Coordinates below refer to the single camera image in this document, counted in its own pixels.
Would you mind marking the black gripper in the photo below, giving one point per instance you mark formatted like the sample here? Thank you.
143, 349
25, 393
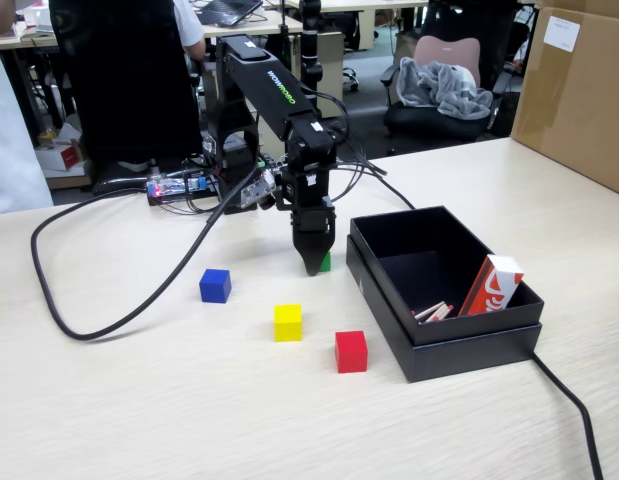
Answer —
311, 210

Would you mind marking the green wooden cube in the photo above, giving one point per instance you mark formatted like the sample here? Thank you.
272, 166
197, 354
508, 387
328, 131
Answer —
325, 262

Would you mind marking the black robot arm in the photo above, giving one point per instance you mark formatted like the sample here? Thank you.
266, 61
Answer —
269, 85

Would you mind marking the yellow wooden cube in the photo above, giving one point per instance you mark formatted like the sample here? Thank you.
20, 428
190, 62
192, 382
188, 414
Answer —
288, 324

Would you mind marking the red wooden cube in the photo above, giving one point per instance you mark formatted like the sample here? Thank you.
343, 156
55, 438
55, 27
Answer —
351, 352

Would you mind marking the blue wooden cube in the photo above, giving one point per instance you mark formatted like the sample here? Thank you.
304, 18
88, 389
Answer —
215, 286

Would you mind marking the electronics board clear case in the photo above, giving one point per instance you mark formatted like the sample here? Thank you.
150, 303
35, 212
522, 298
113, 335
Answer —
179, 186

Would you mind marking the red white matchbox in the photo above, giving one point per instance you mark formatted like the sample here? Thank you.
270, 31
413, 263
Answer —
491, 287

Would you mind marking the black cardboard box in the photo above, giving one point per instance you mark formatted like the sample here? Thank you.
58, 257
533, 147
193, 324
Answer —
464, 357

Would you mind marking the grey blanket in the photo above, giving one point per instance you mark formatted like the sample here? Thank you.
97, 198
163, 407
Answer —
439, 85

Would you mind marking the light wooden office desk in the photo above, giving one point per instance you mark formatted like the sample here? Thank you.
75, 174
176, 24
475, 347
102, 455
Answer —
239, 31

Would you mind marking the pink office chair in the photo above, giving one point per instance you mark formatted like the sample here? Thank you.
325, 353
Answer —
449, 47

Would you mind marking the black office chair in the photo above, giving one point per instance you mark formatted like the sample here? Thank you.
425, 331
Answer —
129, 90
489, 20

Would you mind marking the seated person white shirt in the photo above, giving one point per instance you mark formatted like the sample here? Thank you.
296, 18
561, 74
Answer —
189, 30

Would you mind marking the black laptop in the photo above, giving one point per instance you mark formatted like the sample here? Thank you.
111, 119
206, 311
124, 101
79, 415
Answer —
229, 10

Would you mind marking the red white carton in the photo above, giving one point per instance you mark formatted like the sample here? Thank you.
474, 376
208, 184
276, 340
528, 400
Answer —
64, 160

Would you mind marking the large brown cardboard box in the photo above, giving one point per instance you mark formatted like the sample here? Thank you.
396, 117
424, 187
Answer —
579, 110

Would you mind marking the white paper label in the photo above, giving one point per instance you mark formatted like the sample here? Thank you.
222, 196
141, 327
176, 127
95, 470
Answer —
561, 32

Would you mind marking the standing person white clothing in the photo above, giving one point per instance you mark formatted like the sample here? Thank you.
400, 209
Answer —
9, 125

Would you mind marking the wrist camera clear housing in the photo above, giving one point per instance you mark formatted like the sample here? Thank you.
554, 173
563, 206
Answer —
256, 190

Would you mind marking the beige drawer pedestal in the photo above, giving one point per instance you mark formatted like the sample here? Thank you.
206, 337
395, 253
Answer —
334, 65

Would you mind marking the black mount pole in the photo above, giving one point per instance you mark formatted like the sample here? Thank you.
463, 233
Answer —
310, 45

